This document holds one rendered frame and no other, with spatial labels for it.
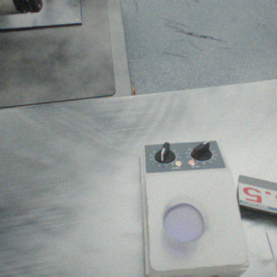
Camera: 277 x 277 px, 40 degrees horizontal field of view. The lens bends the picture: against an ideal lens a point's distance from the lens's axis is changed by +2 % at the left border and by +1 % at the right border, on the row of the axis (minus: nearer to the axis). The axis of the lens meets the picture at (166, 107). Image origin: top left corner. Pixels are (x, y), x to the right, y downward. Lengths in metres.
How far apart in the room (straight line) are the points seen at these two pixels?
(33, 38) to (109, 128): 0.74
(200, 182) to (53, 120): 0.29
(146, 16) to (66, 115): 1.26
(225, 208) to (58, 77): 0.83
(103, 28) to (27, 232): 0.86
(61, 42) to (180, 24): 0.72
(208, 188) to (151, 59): 1.23
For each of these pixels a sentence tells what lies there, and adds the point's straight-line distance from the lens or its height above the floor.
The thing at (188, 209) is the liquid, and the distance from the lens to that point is 0.46.
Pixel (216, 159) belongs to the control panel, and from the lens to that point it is 0.57.
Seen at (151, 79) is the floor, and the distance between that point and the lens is 1.63.
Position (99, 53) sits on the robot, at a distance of 1.26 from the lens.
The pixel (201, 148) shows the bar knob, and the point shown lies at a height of 0.81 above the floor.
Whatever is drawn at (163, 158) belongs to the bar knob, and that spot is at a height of 0.81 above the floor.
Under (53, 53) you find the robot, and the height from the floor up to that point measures 0.36.
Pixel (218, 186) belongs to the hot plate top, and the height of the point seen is 0.84.
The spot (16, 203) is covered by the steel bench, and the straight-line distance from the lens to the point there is 0.63.
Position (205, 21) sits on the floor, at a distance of 1.87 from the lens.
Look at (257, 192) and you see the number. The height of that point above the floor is 0.77.
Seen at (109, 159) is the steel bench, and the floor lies 0.75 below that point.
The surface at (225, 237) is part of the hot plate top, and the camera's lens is 0.50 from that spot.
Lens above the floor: 1.32
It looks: 58 degrees down
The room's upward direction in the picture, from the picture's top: 3 degrees clockwise
